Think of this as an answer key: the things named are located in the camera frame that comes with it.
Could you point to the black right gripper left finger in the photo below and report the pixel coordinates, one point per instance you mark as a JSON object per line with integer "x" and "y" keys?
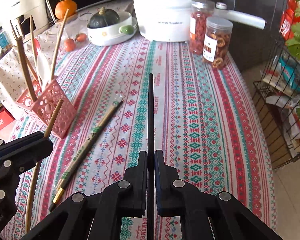
{"x": 127, "y": 197}

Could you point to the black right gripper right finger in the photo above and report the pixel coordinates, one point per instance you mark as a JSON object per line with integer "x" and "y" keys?
{"x": 175, "y": 197}

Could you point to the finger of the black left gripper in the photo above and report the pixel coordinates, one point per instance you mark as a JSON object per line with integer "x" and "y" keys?
{"x": 27, "y": 156}
{"x": 6, "y": 148}

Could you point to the wooden chopstick of two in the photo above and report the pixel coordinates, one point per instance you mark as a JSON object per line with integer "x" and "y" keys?
{"x": 59, "y": 36}
{"x": 35, "y": 173}

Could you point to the red box on floor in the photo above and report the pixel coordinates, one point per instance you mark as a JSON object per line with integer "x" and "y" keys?
{"x": 5, "y": 118}

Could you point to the small floral side tablecloth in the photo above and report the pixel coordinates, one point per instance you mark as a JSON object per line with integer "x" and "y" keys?
{"x": 12, "y": 82}

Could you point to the pink perforated plastic basket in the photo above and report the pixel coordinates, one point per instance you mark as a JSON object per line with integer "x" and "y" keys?
{"x": 42, "y": 109}

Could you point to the red plastic spoon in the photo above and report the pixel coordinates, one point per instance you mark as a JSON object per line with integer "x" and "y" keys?
{"x": 42, "y": 65}

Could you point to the striped patterned tablecloth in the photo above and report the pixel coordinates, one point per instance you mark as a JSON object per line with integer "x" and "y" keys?
{"x": 205, "y": 124}

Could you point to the wrapped disposable chopsticks packet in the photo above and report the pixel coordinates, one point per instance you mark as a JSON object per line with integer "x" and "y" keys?
{"x": 89, "y": 142}

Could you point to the glass jar with wooden lid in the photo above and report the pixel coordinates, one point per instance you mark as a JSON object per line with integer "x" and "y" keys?
{"x": 75, "y": 34}

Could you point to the cream air fryer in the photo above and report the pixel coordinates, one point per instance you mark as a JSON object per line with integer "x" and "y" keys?
{"x": 16, "y": 14}

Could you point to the orange tangerine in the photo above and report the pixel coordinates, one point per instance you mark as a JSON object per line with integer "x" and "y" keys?
{"x": 62, "y": 6}

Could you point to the jar of dried hawthorn slices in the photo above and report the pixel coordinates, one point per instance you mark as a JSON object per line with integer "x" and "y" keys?
{"x": 218, "y": 33}

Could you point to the dark green pumpkin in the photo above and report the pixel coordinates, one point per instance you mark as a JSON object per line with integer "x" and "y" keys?
{"x": 103, "y": 18}

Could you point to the silver refrigerator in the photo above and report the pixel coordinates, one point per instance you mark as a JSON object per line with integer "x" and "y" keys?
{"x": 251, "y": 46}

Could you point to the jar of red goji berries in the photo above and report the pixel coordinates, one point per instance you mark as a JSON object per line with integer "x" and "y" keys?
{"x": 201, "y": 10}

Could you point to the white electric cooking pot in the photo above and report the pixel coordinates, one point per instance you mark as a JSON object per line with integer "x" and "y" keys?
{"x": 164, "y": 20}

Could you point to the black wire vegetable rack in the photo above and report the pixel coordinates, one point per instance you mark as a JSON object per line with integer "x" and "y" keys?
{"x": 277, "y": 97}

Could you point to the white bowl green handle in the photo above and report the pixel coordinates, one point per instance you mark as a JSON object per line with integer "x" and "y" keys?
{"x": 114, "y": 34}

